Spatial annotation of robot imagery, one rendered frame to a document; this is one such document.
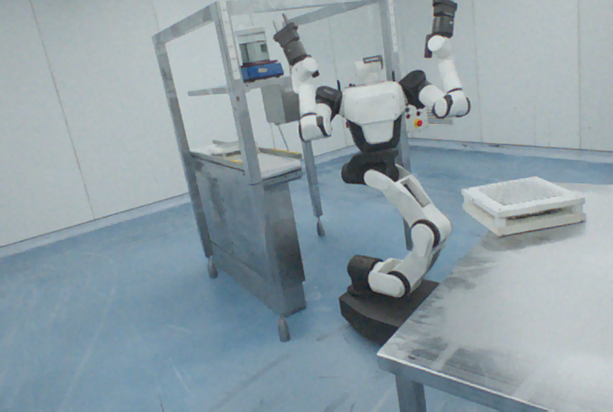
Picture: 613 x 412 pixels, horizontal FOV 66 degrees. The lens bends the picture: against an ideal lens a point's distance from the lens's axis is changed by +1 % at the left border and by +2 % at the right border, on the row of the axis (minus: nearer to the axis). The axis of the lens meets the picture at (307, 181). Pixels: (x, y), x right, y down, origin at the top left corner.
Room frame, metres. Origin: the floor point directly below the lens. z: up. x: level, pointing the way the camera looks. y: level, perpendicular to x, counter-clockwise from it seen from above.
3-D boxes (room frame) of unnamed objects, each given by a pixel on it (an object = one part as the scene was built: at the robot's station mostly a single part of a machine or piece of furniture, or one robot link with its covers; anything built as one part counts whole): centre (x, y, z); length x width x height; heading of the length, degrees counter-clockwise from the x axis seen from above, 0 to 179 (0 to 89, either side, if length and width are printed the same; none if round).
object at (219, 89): (2.59, 0.29, 1.33); 0.62 x 0.38 x 0.04; 30
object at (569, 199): (1.30, -0.61, 0.93); 0.25 x 0.24 x 0.02; 92
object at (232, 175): (2.93, 0.46, 0.86); 1.30 x 0.29 x 0.10; 30
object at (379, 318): (2.14, -0.38, 0.19); 0.64 x 0.52 x 0.33; 45
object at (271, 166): (2.93, 0.46, 0.89); 1.35 x 0.25 x 0.05; 30
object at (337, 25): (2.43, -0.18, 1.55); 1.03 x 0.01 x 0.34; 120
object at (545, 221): (1.30, -0.61, 0.88); 0.24 x 0.24 x 0.02; 2
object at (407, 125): (2.67, -0.66, 1.05); 0.17 x 0.06 x 0.26; 120
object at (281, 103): (2.49, 0.07, 1.22); 0.22 x 0.11 x 0.20; 30
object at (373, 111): (2.21, -0.35, 1.13); 0.34 x 0.30 x 0.36; 89
